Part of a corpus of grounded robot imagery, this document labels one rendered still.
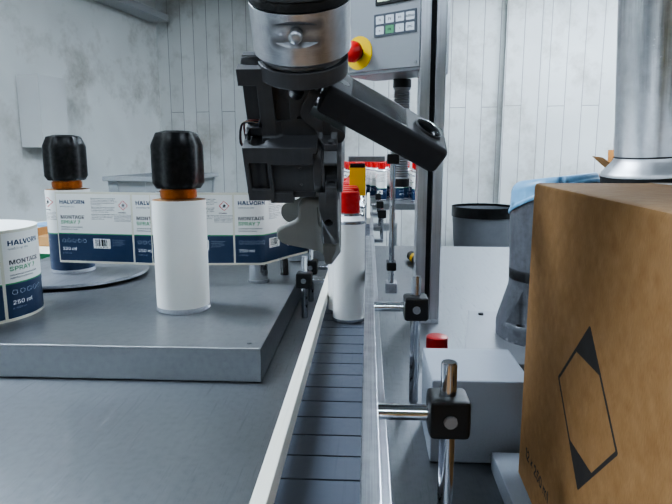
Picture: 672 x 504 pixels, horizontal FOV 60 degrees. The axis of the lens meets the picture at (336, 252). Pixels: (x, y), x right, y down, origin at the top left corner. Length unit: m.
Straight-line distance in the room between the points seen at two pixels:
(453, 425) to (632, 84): 0.47
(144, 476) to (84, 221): 0.75
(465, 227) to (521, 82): 1.37
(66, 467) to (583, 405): 0.50
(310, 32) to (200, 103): 5.81
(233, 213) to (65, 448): 0.62
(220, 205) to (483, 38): 4.64
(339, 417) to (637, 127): 0.46
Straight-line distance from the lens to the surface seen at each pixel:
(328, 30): 0.45
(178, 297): 1.00
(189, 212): 0.98
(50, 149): 1.34
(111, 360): 0.89
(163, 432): 0.73
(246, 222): 1.19
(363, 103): 0.48
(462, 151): 5.57
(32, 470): 0.70
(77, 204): 1.31
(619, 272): 0.35
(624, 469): 0.36
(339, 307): 0.92
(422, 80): 1.07
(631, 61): 0.77
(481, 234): 4.93
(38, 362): 0.94
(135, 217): 1.25
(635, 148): 0.76
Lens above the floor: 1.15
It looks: 10 degrees down
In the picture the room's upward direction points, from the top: straight up
